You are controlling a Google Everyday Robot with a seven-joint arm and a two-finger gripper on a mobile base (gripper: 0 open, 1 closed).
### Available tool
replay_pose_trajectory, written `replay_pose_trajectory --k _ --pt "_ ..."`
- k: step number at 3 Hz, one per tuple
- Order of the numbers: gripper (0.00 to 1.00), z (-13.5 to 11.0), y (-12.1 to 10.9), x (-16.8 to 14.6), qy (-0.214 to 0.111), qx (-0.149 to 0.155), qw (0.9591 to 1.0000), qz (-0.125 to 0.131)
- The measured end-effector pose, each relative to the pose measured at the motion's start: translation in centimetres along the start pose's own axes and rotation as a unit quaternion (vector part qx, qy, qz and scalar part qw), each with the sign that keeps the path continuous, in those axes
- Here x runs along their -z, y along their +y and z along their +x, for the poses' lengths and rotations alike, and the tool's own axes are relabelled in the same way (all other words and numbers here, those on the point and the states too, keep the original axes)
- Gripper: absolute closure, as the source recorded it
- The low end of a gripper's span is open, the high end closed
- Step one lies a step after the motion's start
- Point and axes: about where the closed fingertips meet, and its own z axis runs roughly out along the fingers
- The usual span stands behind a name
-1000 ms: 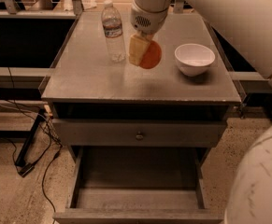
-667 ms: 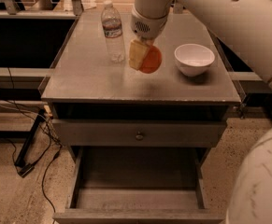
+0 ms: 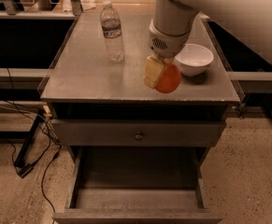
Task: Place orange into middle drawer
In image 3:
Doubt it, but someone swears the white crumpled cloth background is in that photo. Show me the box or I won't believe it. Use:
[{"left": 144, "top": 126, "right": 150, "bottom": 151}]
[{"left": 62, "top": 0, "right": 96, "bottom": 11}]

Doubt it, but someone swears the black floor cable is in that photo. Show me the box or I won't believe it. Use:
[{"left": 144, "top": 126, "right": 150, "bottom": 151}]
[{"left": 0, "top": 67, "right": 64, "bottom": 215}]

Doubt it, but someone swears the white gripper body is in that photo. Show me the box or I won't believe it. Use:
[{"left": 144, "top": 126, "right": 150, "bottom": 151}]
[{"left": 149, "top": 19, "right": 191, "bottom": 58}]

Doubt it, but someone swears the black metal stand leg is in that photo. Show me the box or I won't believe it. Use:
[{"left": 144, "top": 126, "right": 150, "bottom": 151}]
[{"left": 14, "top": 110, "right": 45, "bottom": 178}]

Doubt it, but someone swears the orange fruit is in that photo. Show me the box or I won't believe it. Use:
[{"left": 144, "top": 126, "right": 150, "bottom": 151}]
[{"left": 155, "top": 63, "right": 181, "bottom": 93}]

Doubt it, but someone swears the grey wooden drawer cabinet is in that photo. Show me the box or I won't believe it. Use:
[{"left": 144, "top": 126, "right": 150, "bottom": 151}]
[{"left": 37, "top": 12, "right": 247, "bottom": 224}]

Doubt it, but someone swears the clear plastic water bottle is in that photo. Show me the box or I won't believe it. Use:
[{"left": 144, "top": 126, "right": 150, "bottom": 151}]
[{"left": 100, "top": 0, "right": 125, "bottom": 63}]

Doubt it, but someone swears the open middle drawer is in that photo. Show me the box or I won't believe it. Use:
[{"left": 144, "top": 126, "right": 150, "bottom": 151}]
[{"left": 53, "top": 147, "right": 222, "bottom": 224}]

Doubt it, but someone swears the white ceramic bowl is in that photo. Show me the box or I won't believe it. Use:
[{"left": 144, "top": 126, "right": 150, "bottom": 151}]
[{"left": 174, "top": 44, "right": 214, "bottom": 77}]

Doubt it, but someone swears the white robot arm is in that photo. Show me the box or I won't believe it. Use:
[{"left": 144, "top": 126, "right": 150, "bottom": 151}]
[{"left": 144, "top": 0, "right": 272, "bottom": 93}]

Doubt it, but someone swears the closed top drawer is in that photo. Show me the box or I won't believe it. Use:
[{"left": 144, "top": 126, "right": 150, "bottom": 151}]
[{"left": 52, "top": 119, "right": 226, "bottom": 147}]

